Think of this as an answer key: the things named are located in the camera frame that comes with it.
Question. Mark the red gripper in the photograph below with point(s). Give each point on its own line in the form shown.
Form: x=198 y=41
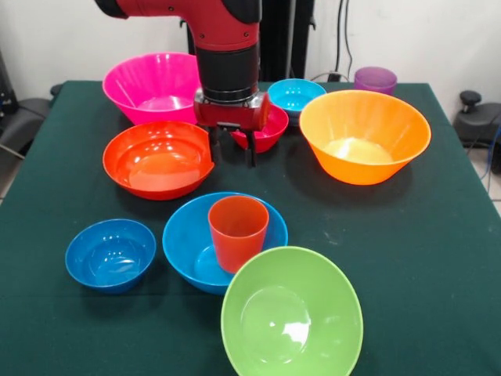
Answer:
x=231 y=115

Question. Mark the wide red-orange bowl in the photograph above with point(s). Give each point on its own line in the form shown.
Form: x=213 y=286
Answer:
x=156 y=164

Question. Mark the red-orange plastic cup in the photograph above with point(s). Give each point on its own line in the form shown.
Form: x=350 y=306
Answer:
x=235 y=235

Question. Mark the medium light blue bowl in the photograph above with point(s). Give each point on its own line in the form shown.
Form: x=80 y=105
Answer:
x=184 y=243

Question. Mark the large orange bowl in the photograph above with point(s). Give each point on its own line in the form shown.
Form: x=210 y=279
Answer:
x=364 y=125

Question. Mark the green bowl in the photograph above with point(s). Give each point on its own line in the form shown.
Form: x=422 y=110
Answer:
x=289 y=313

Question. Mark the small crimson bowl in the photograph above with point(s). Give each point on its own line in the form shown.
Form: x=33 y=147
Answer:
x=274 y=131

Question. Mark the small light blue bowl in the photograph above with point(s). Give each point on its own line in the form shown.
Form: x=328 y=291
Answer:
x=295 y=94

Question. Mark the large pink bowl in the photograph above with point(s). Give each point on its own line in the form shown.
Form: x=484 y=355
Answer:
x=148 y=86

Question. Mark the purple translucent cup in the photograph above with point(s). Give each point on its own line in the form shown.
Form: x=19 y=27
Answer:
x=375 y=80

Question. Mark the small dark blue bowl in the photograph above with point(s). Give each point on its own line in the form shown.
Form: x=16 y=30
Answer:
x=109 y=254

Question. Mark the black chair base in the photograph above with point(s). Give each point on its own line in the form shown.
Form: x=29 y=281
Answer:
x=477 y=121
x=23 y=117

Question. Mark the dark green table cloth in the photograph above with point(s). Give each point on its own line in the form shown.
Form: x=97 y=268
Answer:
x=58 y=333

